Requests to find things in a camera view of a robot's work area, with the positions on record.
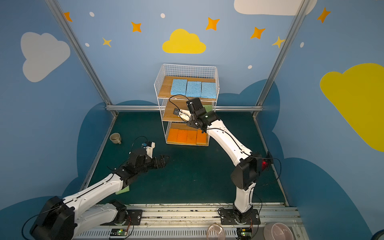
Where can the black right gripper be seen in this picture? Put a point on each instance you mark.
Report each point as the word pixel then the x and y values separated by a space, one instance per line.
pixel 194 120

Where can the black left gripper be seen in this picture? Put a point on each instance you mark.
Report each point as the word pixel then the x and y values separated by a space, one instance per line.
pixel 154 162

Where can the green sponge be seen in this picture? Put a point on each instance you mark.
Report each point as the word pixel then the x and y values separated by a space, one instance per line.
pixel 208 108
pixel 124 190

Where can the orange sponge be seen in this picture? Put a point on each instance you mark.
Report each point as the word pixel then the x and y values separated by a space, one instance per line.
pixel 191 137
pixel 201 139
pixel 182 136
pixel 172 136

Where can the blue sponge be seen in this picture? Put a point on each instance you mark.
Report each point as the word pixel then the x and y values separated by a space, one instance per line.
pixel 194 89
pixel 179 87
pixel 208 90

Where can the blue sponge front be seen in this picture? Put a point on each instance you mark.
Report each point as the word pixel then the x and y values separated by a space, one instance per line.
pixel 194 89

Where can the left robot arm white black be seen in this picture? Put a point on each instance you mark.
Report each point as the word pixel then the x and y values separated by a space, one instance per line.
pixel 64 219

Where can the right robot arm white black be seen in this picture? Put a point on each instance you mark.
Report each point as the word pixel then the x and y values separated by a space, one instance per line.
pixel 248 165

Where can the beige ceramic mug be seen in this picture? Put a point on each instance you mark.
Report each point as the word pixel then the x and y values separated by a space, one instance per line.
pixel 116 138

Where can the red black handheld object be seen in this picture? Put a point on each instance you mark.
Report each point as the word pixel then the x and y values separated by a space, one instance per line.
pixel 267 161

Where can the clear plastic bowl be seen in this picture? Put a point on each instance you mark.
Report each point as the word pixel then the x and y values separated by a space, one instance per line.
pixel 215 232

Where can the pink bowl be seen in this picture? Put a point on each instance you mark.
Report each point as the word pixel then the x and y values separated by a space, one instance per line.
pixel 277 231

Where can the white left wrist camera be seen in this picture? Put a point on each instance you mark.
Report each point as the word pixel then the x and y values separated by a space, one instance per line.
pixel 149 148

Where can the white wire three-tier shelf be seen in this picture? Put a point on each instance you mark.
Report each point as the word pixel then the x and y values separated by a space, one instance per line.
pixel 163 84

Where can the aluminium frame post right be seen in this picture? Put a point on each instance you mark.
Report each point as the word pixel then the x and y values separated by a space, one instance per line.
pixel 283 52

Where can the aluminium frame post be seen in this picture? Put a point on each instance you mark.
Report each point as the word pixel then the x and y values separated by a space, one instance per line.
pixel 59 15
pixel 283 52

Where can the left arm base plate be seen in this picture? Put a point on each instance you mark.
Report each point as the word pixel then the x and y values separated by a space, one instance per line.
pixel 132 217

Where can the aluminium frame rail back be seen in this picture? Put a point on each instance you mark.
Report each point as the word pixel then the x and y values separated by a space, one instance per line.
pixel 126 108

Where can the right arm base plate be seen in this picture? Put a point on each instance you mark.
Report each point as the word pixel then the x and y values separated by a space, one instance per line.
pixel 234 217

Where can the aluminium frame post left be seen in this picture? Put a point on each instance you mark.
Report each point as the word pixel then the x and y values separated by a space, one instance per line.
pixel 59 15

